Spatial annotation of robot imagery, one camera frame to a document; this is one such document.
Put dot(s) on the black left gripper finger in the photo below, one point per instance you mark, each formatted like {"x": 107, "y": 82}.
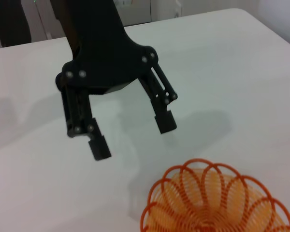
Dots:
{"x": 164, "y": 118}

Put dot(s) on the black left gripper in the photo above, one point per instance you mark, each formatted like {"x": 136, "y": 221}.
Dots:
{"x": 101, "y": 55}

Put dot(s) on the dark blurry background object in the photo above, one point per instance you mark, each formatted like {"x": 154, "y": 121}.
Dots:
{"x": 9, "y": 21}

